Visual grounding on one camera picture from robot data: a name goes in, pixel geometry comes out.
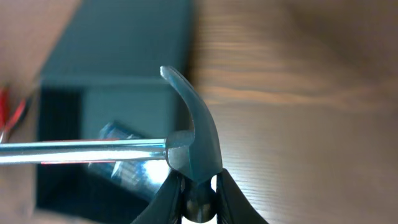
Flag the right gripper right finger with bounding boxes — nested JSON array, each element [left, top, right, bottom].
[[216, 169, 268, 224]]

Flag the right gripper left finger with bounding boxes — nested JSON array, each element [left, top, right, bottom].
[[131, 171, 183, 224]]

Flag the blue precision screwdriver set case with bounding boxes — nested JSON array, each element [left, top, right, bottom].
[[86, 121, 170, 202]]

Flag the small black-handled hammer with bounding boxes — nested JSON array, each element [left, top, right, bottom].
[[1, 66, 223, 223]]

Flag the red-handled cutting pliers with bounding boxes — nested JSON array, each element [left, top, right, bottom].
[[1, 85, 32, 144]]

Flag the dark green open gift box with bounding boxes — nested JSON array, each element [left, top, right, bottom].
[[36, 0, 193, 223]]

